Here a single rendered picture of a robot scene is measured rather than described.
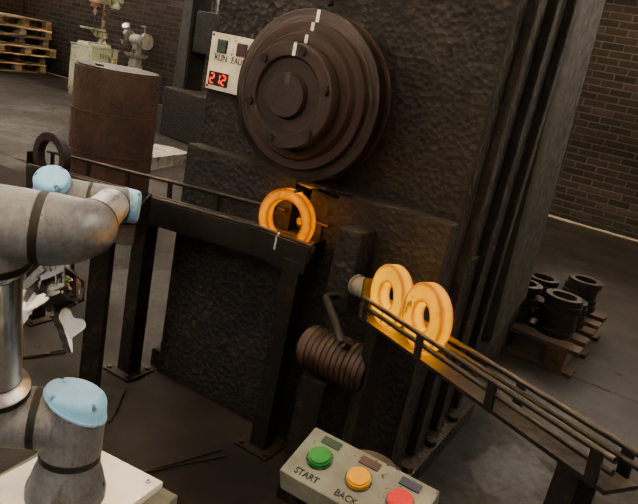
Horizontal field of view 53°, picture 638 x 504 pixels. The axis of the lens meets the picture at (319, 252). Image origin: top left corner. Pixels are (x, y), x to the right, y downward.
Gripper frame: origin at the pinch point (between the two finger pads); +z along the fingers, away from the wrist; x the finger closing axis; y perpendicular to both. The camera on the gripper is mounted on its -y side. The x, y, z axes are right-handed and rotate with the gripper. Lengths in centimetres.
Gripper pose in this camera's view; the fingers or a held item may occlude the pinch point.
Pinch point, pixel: (44, 342)
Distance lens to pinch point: 141.1
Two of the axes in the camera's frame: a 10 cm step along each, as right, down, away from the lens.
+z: 2.1, 8.1, -5.5
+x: 3.1, 4.8, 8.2
